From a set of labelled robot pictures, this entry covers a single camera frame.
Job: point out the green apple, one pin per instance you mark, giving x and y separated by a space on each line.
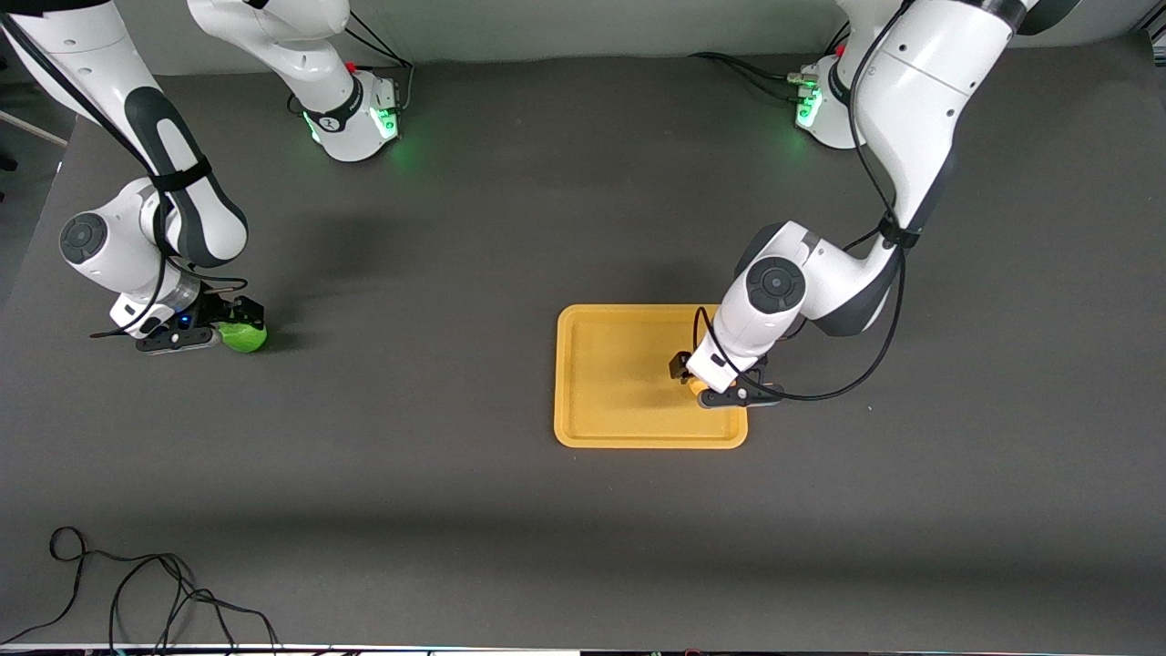
246 339

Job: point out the yellow plastic tray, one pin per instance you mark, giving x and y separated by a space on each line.
601 383

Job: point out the dark grey table mat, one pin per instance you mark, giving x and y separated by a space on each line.
410 273

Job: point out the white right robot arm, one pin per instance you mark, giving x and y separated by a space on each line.
200 219

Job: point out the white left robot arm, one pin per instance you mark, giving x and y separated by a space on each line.
920 100

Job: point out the thin white rod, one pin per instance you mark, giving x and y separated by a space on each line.
36 128

